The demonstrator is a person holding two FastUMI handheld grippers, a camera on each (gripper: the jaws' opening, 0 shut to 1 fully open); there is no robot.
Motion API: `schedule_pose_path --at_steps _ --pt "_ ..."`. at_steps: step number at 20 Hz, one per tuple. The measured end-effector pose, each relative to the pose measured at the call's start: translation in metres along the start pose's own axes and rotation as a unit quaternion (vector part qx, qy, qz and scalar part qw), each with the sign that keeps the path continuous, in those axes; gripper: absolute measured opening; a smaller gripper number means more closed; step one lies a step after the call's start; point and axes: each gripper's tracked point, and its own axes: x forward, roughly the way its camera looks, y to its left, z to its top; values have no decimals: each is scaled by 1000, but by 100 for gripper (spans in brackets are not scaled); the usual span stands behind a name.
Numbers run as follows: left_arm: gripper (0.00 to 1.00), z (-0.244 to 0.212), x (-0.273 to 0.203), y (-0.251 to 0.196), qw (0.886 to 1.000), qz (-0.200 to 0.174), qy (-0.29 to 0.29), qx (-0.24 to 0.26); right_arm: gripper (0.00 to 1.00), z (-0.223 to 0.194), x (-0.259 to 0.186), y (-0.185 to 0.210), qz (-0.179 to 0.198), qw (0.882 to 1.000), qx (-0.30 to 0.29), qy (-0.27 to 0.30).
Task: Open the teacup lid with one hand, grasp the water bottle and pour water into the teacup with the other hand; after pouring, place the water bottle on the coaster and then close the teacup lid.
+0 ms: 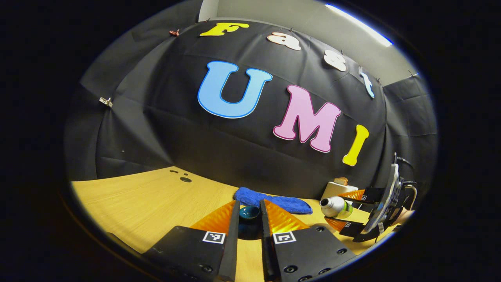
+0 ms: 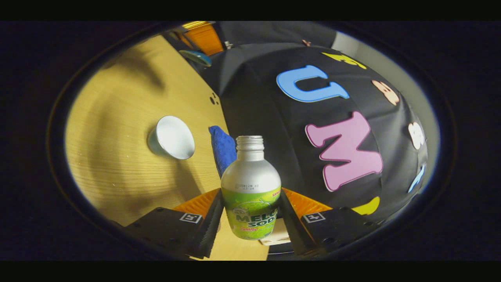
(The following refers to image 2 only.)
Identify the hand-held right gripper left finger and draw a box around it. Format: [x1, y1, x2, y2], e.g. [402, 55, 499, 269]
[124, 188, 224, 260]

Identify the teal ceramic teacup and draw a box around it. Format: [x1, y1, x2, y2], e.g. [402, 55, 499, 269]
[147, 115, 195, 160]

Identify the silver green water bottle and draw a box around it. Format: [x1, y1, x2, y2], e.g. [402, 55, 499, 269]
[221, 135, 282, 240]

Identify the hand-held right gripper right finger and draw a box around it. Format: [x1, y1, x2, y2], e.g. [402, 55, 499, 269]
[279, 187, 380, 257]

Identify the blue folded towel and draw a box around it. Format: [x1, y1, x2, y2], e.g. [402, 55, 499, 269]
[208, 125, 238, 179]

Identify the black backdrop cloth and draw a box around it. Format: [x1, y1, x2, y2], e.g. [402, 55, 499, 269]
[196, 22, 429, 255]

